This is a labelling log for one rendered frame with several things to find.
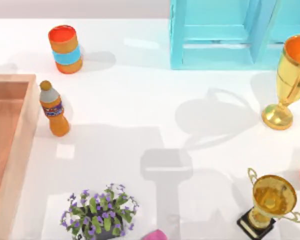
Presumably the orange bottle with grey neck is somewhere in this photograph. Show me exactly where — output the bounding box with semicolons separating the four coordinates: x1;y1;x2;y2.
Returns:
39;80;71;138

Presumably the purple flower plant pot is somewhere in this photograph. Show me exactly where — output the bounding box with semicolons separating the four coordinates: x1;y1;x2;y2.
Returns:
60;183;140;240

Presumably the light blue rack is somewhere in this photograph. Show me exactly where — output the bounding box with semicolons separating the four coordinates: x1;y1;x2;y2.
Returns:
169;0;300;71

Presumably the orange can with blue band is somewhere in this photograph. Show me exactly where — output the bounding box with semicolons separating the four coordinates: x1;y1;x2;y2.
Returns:
48;24;84;75

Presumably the pink object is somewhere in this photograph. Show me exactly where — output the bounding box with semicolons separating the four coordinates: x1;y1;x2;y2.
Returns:
141;229;169;240

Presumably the large gold trophy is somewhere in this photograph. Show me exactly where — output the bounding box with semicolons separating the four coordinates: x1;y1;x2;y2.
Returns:
261;34;300;131

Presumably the salmon shallow box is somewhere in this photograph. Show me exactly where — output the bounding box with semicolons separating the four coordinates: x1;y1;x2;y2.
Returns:
0;74;40;240

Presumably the gold trophy on black base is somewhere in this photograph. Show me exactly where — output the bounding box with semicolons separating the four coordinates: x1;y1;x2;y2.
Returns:
236;167;300;239

